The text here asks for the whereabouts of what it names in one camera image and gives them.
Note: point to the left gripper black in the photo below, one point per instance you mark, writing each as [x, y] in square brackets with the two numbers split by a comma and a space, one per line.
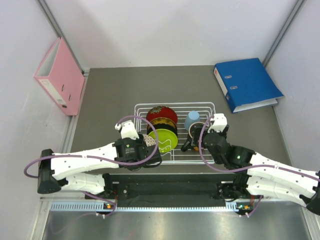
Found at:
[140, 141]

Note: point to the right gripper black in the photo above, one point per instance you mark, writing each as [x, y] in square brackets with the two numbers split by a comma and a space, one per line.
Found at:
[223, 133]

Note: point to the patterned small bowl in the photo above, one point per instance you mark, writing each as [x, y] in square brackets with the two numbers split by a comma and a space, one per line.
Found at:
[148, 140]

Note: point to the black skull mug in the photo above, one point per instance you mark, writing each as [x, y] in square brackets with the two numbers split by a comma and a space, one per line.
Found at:
[192, 141]

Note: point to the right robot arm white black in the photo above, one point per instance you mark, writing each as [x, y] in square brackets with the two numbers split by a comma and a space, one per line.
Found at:
[256, 174]

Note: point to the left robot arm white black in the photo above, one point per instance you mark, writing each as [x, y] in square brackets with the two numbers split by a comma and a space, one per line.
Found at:
[71, 172]

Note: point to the light blue cup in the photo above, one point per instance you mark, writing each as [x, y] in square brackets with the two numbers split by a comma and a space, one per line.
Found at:
[191, 118]

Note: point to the lime green plate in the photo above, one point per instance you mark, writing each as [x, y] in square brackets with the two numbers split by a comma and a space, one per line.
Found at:
[167, 139]

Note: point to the black gold plate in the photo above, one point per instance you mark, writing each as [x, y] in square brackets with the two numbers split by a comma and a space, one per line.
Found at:
[162, 123]

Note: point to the red floral bowl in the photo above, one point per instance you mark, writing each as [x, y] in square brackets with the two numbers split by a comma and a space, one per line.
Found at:
[162, 112]

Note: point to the blue binder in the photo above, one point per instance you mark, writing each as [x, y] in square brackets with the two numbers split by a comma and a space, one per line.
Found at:
[246, 84]

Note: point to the pink binder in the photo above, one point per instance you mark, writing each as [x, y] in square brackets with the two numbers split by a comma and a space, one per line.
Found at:
[61, 78]

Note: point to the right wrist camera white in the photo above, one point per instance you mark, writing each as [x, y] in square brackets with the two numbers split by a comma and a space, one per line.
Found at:
[218, 123]

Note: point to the white wire dish rack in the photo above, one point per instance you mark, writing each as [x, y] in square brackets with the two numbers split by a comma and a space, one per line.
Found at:
[176, 156]

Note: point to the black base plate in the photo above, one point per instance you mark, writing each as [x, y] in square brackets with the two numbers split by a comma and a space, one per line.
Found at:
[176, 189]

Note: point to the slotted cable duct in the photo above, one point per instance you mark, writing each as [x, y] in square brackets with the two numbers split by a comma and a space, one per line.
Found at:
[95, 206]

